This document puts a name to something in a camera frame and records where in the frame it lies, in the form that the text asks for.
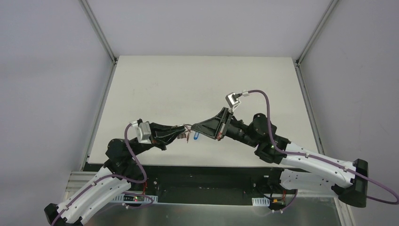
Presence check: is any silver metal keyring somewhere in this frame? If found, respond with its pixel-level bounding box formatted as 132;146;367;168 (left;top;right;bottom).
177;124;192;143

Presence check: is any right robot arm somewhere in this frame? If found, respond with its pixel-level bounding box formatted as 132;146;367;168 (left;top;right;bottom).
192;107;368;208

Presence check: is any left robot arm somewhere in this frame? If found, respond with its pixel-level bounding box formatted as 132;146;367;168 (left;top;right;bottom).
44;119;188;226

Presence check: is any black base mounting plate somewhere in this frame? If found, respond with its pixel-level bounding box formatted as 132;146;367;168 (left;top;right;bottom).
84;164;330;207

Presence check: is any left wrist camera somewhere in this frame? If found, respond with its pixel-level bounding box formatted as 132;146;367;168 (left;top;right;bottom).
130;119;152;144

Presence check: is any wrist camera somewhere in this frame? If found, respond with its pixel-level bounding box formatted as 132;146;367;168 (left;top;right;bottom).
225;91;249;113
130;119;152;144

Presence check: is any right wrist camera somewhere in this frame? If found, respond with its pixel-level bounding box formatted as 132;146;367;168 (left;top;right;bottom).
225;91;249;113

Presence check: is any aluminium front rail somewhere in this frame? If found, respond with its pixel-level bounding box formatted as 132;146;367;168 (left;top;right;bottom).
64;171;347;203

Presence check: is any right aluminium frame post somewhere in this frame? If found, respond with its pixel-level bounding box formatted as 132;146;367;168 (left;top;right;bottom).
295;0;340;66

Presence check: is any aluminium frame post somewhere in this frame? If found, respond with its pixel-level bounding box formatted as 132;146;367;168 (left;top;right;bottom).
79;0;118;65
295;0;340;66

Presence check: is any left aluminium frame post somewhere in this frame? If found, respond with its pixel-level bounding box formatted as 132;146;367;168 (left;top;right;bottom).
79;0;118;65

